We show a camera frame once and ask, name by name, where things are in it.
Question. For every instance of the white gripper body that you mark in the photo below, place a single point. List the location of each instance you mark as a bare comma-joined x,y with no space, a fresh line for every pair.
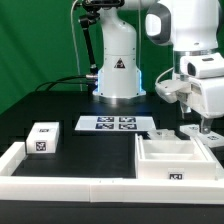
205,74

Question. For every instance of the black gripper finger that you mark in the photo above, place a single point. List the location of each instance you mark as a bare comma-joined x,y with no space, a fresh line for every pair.
184,108
205,125

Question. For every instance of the white cabinet door panel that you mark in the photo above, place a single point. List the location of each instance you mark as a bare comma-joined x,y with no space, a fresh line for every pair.
162,134
212,139

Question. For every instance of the white cabinet body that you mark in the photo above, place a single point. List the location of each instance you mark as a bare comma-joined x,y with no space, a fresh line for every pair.
173,159

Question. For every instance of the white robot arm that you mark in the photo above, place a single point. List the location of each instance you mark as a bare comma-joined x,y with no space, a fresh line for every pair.
191,27

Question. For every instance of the white fiducial marker sheet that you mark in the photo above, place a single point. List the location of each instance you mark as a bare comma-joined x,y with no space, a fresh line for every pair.
115,123

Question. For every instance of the small white tagged box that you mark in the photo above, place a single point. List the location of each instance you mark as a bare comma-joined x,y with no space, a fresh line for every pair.
43,138

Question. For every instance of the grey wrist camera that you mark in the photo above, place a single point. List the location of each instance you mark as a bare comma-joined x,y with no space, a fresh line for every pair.
168,89

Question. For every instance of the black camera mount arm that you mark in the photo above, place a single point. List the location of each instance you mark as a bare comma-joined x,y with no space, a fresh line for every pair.
91,17

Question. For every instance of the white U-shaped fence frame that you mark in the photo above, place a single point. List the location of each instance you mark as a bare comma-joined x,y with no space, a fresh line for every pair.
105,190

